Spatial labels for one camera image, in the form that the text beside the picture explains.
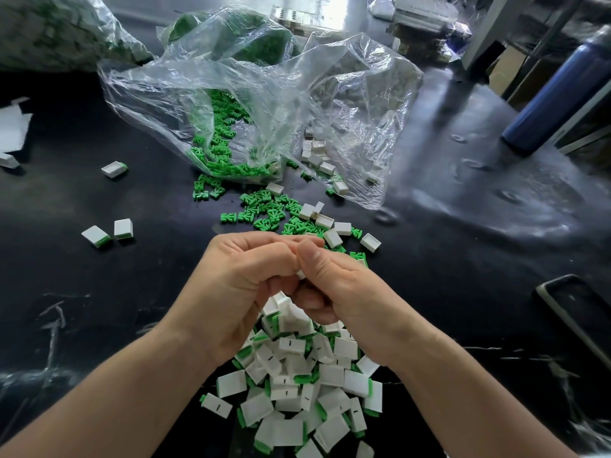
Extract person's left hand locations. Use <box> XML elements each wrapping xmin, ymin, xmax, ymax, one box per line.
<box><xmin>167</xmin><ymin>230</ymin><xmax>326</xmax><ymax>363</ymax></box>

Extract person's right hand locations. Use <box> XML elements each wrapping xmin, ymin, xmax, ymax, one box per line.
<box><xmin>294</xmin><ymin>238</ymin><xmax>439</xmax><ymax>366</ymax></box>

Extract pile of assembled white-green pieces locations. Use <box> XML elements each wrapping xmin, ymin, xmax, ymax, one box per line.
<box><xmin>216</xmin><ymin>291</ymin><xmax>384</xmax><ymax>458</ymax></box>

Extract pile of green clips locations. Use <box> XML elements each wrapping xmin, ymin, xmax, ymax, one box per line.
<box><xmin>189</xmin><ymin>88</ymin><xmax>369</xmax><ymax>266</ymax></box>

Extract person's right forearm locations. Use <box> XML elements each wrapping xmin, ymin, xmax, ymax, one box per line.
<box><xmin>396</xmin><ymin>329</ymin><xmax>579</xmax><ymax>458</ymax></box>

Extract person's left forearm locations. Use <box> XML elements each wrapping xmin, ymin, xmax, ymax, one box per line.
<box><xmin>0</xmin><ymin>324</ymin><xmax>213</xmax><ymax>458</ymax></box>

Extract clear plastic bag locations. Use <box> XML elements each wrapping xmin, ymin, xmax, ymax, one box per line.
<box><xmin>98</xmin><ymin>6</ymin><xmax>425</xmax><ymax>211</ymax></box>

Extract black smartphone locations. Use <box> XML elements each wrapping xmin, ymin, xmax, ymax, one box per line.
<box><xmin>535</xmin><ymin>274</ymin><xmax>611</xmax><ymax>370</ymax></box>

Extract plastic bag full of green pieces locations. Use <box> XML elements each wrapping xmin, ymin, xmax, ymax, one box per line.
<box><xmin>157</xmin><ymin>8</ymin><xmax>295</xmax><ymax>65</ymax></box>

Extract brown cardboard box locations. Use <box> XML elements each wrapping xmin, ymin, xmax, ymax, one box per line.
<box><xmin>489</xmin><ymin>45</ymin><xmax>533</xmax><ymax>96</ymax></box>

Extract white paper sheet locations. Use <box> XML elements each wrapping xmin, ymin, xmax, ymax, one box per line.
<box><xmin>0</xmin><ymin>100</ymin><xmax>34</xmax><ymax>153</ymax></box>

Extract grey machine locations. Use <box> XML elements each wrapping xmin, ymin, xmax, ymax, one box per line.
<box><xmin>386</xmin><ymin>0</ymin><xmax>474</xmax><ymax>63</ymax></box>

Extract blue cylinder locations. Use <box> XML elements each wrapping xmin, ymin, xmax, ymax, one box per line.
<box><xmin>501</xmin><ymin>24</ymin><xmax>611</xmax><ymax>155</ymax></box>

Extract large bag of assembled pieces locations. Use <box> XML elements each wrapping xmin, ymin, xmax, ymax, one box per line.
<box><xmin>0</xmin><ymin>0</ymin><xmax>154</xmax><ymax>73</ymax></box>

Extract white metal frame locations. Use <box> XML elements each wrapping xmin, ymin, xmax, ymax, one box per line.
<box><xmin>463</xmin><ymin>0</ymin><xmax>611</xmax><ymax>92</ymax></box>

